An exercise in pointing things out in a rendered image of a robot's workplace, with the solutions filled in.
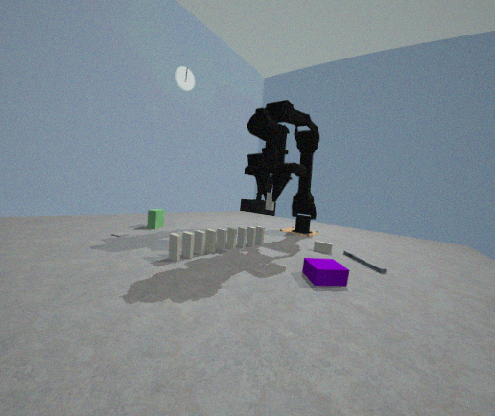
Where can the green block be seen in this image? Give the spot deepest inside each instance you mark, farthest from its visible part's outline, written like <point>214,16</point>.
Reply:
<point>155,218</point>

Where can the purple rectangular block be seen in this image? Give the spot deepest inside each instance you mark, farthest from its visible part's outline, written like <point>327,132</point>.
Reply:
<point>325,272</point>

